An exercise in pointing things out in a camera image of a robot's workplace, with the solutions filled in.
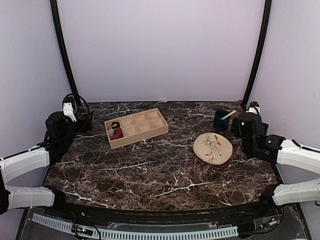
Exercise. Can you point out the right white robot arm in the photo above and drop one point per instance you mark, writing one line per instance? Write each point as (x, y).
(298, 164)

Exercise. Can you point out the dark blue mug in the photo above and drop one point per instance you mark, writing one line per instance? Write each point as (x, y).
(218, 122)

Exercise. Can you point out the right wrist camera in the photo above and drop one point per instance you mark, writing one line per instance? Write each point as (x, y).
(254, 108)

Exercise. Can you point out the small circuit board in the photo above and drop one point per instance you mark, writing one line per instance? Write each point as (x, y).
(80, 230)

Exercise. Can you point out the left black frame post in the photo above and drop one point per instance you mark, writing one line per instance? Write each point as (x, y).
(63, 50)

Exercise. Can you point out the white slotted cable duct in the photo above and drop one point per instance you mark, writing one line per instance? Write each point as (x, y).
(125, 231)

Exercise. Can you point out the wooden stick in mug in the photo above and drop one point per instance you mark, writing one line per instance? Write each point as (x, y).
(229, 114)

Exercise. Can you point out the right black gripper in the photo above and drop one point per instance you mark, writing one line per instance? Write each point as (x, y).
(236, 127)

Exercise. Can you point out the brown argyle sock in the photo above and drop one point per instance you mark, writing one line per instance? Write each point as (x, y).
(114, 125)

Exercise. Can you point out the right black frame post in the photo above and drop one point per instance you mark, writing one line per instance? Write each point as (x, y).
(258, 53)

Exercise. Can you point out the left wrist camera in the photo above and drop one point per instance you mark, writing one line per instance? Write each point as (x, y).
(69, 107)

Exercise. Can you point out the black frame post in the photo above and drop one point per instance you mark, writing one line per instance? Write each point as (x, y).
(258, 53)
(63, 50)

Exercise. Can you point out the round painted wooden plate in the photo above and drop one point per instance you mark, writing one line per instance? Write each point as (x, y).
(213, 148)

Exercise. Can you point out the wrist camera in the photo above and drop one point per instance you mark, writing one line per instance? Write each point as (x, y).
(254, 108)
(69, 107)

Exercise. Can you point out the black front rail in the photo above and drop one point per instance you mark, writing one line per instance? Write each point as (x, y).
(88, 210)

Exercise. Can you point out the wooden compartment tray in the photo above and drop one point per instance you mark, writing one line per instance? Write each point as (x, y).
(137, 127)

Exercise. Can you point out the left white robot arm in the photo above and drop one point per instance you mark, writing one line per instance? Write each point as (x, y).
(23, 195)

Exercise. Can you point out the maroon striped sock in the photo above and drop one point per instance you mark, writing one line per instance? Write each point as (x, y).
(117, 134)

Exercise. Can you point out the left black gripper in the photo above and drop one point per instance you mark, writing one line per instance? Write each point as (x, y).
(83, 128)

